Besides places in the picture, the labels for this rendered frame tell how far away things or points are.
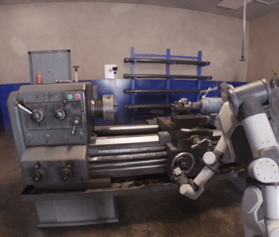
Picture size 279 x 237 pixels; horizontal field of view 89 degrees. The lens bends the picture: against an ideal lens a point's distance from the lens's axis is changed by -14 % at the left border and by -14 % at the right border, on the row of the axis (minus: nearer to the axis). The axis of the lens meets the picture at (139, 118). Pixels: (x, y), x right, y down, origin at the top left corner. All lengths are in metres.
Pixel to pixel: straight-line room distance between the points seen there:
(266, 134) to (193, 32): 4.85
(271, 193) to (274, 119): 0.33
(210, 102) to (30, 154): 1.73
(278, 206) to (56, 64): 4.71
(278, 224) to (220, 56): 5.36
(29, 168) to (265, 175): 1.45
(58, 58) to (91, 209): 3.87
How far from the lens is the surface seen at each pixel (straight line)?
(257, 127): 0.65
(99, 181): 1.56
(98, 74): 4.55
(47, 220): 1.93
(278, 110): 0.86
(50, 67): 4.77
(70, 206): 1.74
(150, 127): 1.80
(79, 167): 1.35
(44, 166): 1.42
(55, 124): 1.38
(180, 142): 1.36
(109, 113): 1.46
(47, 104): 1.37
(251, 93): 0.68
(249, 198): 0.86
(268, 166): 0.62
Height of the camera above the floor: 1.36
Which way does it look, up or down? 14 degrees down
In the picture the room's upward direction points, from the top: straight up
